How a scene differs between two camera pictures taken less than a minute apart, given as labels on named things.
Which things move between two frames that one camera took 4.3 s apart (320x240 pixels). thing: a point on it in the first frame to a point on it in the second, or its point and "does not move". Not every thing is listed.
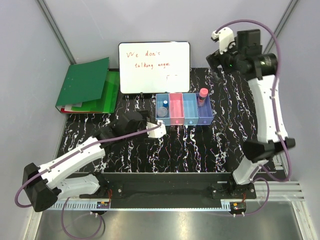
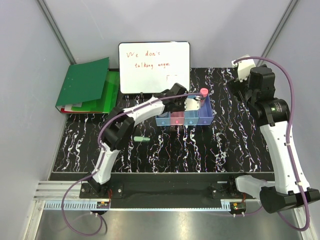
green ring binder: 82,82 does not move
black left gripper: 145,118 to 182,108
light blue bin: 190,109 does not move
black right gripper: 215,59 to 236,88
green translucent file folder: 109,101 does not move
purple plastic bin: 205,112 does not move
